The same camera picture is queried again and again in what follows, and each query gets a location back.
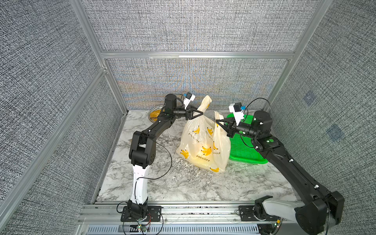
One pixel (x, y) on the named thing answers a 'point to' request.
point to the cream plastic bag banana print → (204, 144)
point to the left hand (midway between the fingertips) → (204, 112)
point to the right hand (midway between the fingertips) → (218, 117)
